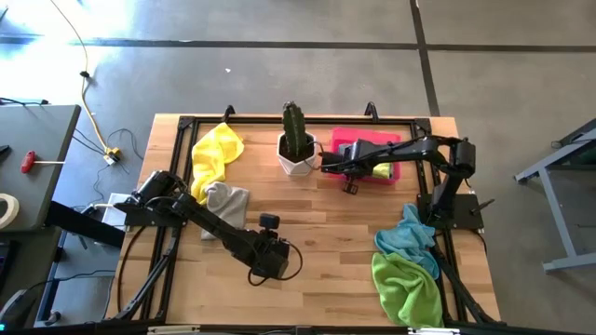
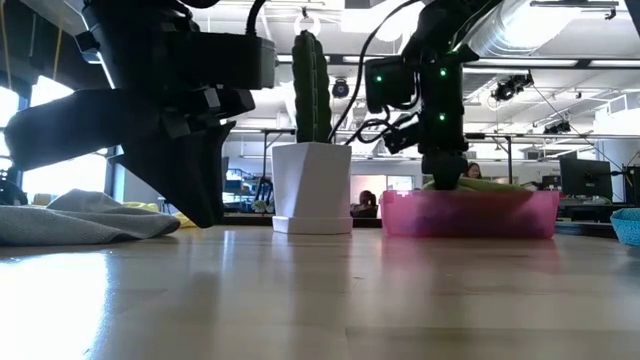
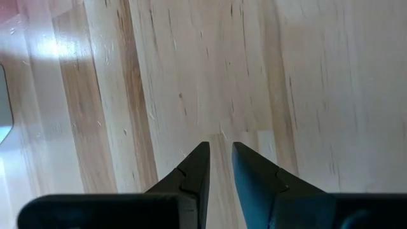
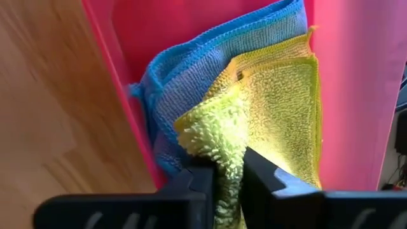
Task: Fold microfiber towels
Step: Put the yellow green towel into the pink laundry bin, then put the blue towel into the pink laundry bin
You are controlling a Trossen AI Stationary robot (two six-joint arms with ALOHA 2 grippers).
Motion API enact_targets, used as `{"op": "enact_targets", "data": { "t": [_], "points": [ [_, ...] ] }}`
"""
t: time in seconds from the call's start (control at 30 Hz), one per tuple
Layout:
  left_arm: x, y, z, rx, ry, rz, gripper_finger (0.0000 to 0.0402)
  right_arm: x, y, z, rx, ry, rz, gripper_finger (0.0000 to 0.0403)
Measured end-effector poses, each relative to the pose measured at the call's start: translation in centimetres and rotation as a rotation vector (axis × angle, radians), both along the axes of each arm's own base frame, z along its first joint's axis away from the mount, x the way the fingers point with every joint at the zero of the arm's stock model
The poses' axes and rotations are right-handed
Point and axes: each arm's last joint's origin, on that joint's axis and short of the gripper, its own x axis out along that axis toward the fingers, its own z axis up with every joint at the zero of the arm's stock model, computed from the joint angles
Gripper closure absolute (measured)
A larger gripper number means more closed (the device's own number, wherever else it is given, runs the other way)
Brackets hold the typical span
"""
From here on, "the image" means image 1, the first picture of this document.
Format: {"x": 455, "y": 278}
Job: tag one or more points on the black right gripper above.
{"x": 358, "y": 160}

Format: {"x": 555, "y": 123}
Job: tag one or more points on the black rounded device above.
{"x": 18, "y": 309}

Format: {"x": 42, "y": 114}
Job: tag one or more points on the green microfiber towel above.
{"x": 405, "y": 293}

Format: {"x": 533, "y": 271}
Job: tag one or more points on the black metal beam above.
{"x": 79, "y": 223}

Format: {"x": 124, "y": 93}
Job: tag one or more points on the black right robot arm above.
{"x": 419, "y": 146}

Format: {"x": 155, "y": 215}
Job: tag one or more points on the white power supply box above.
{"x": 112, "y": 211}

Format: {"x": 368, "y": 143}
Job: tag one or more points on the yellow microfiber towel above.
{"x": 214, "y": 153}

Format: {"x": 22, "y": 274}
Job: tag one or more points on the white faceted plant pot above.
{"x": 298, "y": 168}

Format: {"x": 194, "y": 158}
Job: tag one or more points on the yellow power plug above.
{"x": 113, "y": 153}

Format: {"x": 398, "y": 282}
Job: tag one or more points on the blue microfiber towel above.
{"x": 405, "y": 237}

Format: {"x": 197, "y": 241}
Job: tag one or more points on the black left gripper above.
{"x": 272, "y": 258}

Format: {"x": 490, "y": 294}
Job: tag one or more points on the dark grey side table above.
{"x": 42, "y": 195}

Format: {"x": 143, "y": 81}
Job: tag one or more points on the lime microfiber towel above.
{"x": 382, "y": 171}

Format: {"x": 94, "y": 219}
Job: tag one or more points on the black aluminium table frame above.
{"x": 186, "y": 123}

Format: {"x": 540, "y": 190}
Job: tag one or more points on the pink plastic bin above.
{"x": 342, "y": 135}

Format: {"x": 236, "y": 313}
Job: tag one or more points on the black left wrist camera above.
{"x": 269, "y": 221}

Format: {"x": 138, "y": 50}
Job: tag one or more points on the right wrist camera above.
{"x": 345, "y": 188}

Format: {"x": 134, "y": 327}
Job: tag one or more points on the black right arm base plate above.
{"x": 465, "y": 211}

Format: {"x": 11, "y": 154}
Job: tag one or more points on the grey metal table frame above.
{"x": 557, "y": 215}

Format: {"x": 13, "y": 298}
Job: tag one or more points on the green cactus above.
{"x": 294, "y": 130}

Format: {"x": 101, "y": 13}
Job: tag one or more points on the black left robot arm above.
{"x": 209, "y": 223}

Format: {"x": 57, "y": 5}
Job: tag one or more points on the beige tape roll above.
{"x": 15, "y": 209}

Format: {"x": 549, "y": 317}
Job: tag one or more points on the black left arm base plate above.
{"x": 139, "y": 218}

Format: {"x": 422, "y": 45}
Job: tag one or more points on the grey microfiber towel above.
{"x": 228, "y": 205}

